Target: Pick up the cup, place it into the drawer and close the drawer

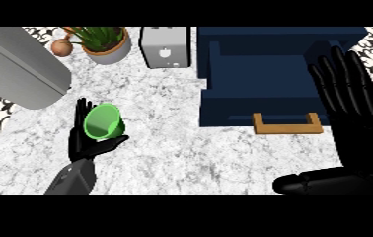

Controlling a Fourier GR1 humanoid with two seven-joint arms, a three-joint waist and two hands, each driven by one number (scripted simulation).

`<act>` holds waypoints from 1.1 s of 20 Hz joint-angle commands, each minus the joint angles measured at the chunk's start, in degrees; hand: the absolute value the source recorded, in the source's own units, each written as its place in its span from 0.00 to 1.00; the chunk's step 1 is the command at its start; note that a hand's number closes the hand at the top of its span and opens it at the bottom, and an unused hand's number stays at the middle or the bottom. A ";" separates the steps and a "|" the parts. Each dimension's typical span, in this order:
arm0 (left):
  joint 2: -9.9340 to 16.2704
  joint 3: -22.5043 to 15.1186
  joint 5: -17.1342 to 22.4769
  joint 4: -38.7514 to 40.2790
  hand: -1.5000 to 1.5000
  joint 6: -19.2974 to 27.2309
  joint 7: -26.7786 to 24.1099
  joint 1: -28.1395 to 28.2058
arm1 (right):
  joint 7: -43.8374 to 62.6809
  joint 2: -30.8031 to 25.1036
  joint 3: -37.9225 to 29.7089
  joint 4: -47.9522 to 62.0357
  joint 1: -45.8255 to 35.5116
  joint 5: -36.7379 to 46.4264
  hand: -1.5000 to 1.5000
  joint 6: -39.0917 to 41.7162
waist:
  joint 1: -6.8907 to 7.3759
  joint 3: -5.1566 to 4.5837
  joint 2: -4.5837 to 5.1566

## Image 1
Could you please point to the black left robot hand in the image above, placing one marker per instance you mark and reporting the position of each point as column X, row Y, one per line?
column 79, row 145

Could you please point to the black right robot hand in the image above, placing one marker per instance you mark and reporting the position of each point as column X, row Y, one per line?
column 346, row 116

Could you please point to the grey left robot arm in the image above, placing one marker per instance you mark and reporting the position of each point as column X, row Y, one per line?
column 72, row 178

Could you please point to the green cup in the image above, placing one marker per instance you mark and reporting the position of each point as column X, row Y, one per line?
column 103, row 121

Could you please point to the navy blue open drawer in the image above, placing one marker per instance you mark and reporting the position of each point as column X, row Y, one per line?
column 256, row 93

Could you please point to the navy blue cabinet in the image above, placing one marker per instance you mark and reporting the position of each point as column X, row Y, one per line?
column 278, row 35

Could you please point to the brown onion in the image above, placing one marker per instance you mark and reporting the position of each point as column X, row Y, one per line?
column 62, row 46

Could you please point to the potted green plant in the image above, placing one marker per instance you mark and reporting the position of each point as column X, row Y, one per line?
column 102, row 43

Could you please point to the silver toaster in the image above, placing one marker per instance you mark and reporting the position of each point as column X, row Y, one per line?
column 165, row 46

